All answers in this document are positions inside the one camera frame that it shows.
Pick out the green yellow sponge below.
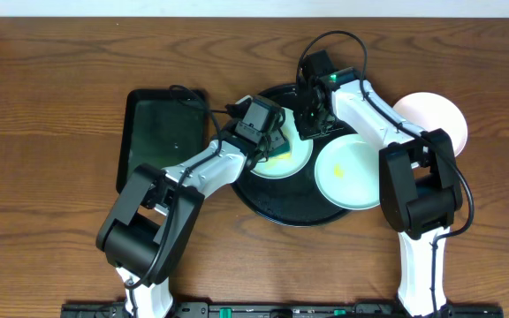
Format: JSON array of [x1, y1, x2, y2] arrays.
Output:
[[268, 130, 291, 157]]

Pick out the mint plate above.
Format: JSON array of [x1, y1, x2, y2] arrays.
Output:
[[251, 109, 313, 179], [315, 134, 380, 210]]

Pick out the white pink plate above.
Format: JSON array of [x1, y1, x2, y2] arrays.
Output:
[[393, 92, 468, 156]]

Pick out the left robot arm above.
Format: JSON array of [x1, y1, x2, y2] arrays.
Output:
[[95, 119, 287, 317]]

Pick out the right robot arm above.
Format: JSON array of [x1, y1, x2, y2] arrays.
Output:
[[296, 65, 468, 317]]

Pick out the black round tray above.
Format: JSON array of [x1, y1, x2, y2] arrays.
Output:
[[230, 83, 357, 228]]

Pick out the black rectangular tray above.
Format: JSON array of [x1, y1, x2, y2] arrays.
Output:
[[116, 89, 208, 193]]

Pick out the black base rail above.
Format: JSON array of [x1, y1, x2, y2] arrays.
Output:
[[60, 302, 504, 318]]

